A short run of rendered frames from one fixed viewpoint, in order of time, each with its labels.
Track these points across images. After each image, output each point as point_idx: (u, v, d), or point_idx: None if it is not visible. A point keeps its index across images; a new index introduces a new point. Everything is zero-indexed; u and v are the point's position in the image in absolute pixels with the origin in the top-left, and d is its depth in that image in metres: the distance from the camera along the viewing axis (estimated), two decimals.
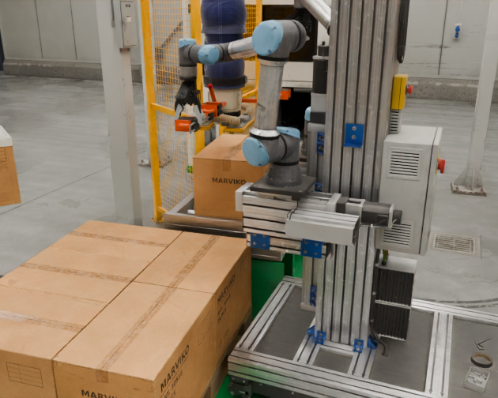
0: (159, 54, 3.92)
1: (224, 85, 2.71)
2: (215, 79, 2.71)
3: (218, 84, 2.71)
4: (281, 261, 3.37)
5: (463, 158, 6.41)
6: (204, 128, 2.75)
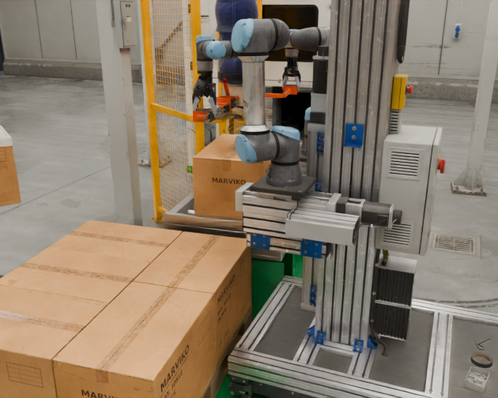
0: (159, 54, 3.92)
1: (238, 80, 2.89)
2: (229, 74, 2.89)
3: (232, 79, 2.89)
4: (281, 261, 3.37)
5: (463, 158, 6.41)
6: (218, 121, 2.93)
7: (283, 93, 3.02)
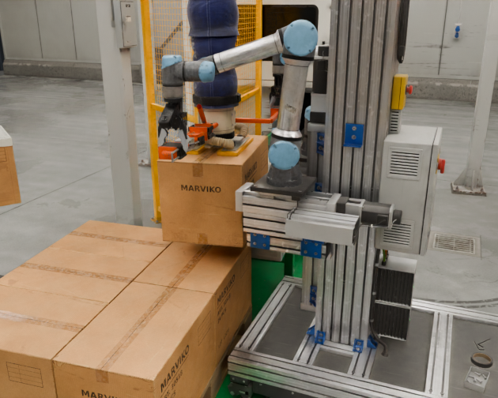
0: (159, 54, 3.92)
1: (216, 104, 2.45)
2: (205, 98, 2.45)
3: (209, 103, 2.46)
4: (281, 261, 3.37)
5: (463, 158, 6.41)
6: (194, 152, 2.49)
7: (270, 118, 2.59)
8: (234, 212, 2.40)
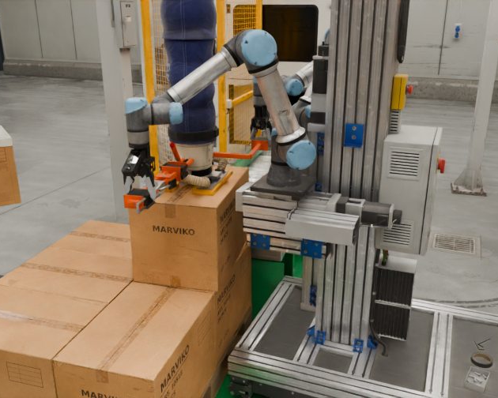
0: (159, 54, 3.92)
1: (191, 140, 2.32)
2: (180, 133, 2.31)
3: (184, 139, 2.32)
4: (281, 261, 3.37)
5: (463, 158, 6.41)
6: (167, 189, 2.35)
7: (250, 153, 2.45)
8: (209, 256, 2.27)
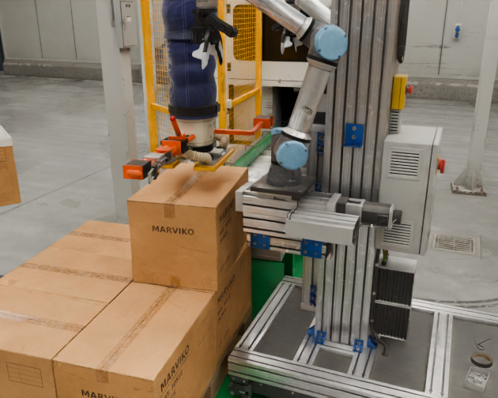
0: (159, 54, 3.92)
1: (192, 115, 2.28)
2: (181, 108, 2.27)
3: (184, 114, 2.28)
4: (281, 261, 3.37)
5: (463, 158, 6.41)
6: (168, 166, 2.31)
7: (251, 129, 2.41)
8: (208, 256, 2.27)
